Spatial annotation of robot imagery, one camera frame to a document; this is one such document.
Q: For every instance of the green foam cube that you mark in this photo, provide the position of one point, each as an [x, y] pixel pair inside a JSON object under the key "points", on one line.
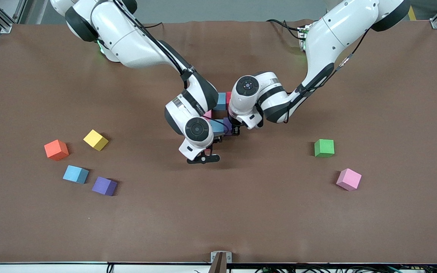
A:
{"points": [[324, 147]]}

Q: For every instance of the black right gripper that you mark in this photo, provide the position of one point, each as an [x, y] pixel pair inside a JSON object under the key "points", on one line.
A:
{"points": [[217, 138]]}

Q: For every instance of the pink foam cube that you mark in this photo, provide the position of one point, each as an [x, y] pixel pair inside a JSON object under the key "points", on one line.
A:
{"points": [[349, 179], [208, 113]]}

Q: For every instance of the yellow foam cube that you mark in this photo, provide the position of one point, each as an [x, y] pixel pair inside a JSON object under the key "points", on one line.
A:
{"points": [[95, 139]]}

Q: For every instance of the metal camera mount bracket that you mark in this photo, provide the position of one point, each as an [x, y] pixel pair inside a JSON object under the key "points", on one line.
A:
{"points": [[220, 258]]}

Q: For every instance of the yellow floor tape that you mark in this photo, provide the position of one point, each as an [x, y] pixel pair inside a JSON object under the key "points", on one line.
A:
{"points": [[412, 14]]}

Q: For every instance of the light blue foam cube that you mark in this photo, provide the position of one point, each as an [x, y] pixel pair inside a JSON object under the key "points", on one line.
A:
{"points": [[217, 127], [75, 174], [222, 100]]}

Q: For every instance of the purple foam cube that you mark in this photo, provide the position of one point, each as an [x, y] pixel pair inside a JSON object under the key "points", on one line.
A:
{"points": [[227, 126], [104, 185]]}

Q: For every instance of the brown table mat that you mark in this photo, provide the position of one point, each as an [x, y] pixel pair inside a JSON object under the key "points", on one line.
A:
{"points": [[203, 212]]}

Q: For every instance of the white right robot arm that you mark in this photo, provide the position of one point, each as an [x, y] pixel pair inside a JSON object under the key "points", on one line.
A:
{"points": [[135, 41]]}

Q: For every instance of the orange foam cube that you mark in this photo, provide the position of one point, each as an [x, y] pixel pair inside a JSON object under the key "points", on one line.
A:
{"points": [[56, 149]]}

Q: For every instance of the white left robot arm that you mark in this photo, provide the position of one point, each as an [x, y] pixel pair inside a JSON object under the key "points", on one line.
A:
{"points": [[332, 34]]}

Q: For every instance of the white table edge rail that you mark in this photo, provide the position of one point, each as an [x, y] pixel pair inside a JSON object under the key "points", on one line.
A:
{"points": [[32, 268]]}

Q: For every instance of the red foam cube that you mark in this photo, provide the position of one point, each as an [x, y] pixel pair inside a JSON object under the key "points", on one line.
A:
{"points": [[228, 96]]}

